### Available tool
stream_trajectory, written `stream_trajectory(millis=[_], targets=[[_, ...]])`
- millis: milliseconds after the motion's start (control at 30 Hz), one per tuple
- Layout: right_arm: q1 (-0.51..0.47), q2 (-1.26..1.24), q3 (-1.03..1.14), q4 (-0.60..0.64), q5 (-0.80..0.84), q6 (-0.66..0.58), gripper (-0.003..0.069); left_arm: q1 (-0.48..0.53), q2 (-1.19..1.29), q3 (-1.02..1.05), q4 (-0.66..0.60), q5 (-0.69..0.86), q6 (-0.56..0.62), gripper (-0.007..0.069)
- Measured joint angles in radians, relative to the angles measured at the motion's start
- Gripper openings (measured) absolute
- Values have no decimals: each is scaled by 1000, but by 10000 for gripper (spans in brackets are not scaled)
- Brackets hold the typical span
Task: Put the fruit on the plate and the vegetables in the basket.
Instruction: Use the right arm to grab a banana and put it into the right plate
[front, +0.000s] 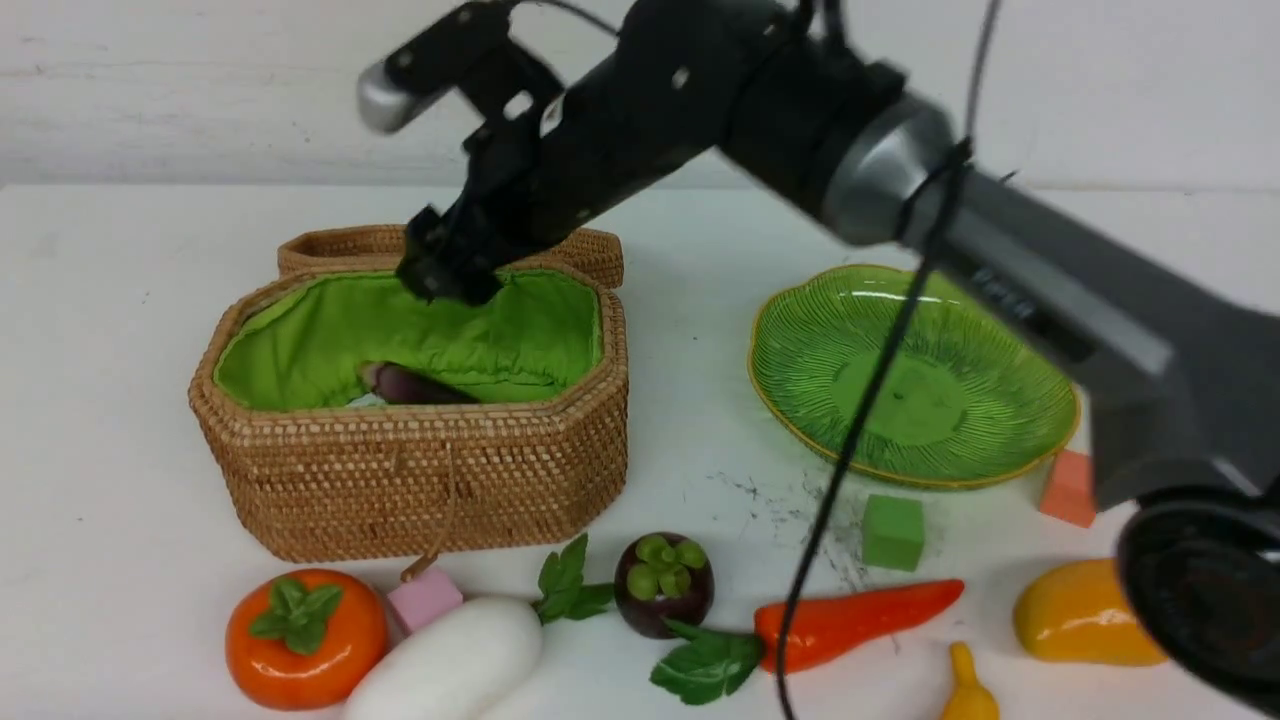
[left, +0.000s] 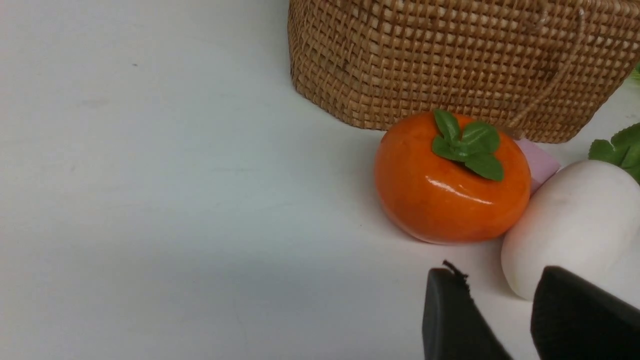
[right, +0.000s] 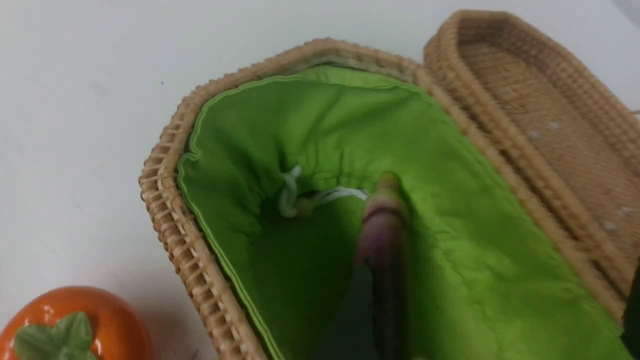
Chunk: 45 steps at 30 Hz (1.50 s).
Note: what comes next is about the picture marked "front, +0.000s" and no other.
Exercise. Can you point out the green glass leaf plate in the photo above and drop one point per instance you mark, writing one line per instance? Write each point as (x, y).
(966, 403)

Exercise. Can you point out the yellow toy mango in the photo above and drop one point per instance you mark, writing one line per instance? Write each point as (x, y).
(1078, 614)

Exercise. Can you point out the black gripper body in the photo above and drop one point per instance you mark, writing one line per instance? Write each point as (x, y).
(456, 255)

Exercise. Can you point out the wicker basket lid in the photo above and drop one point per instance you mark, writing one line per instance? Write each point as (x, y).
(596, 254)

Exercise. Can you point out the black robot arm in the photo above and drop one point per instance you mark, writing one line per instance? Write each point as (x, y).
(1183, 384)

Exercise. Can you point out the green foam cube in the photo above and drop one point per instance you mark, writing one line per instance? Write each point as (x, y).
(892, 532)

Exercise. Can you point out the woven wicker basket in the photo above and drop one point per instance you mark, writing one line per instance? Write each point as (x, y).
(320, 470)

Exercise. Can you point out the yellow toy banana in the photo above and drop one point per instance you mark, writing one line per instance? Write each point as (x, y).
(969, 698)

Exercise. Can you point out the white toy radish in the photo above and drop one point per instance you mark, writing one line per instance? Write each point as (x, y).
(473, 657)

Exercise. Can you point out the orange toy persimmon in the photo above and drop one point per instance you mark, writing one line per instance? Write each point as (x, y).
(305, 640)

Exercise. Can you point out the orange foam cube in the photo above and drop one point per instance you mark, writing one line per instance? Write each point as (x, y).
(1067, 493)

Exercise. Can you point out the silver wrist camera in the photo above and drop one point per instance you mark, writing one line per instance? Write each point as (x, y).
(470, 50)

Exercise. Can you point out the pink foam cube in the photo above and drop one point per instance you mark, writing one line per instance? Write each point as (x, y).
(420, 601)

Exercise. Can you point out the purple toy eggplant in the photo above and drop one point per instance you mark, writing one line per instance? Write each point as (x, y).
(398, 385)

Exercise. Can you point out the red toy carrot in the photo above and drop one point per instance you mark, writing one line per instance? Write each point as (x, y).
(708, 665)

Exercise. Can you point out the purple toy mangosteen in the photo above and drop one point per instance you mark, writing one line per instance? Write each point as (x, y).
(660, 577)

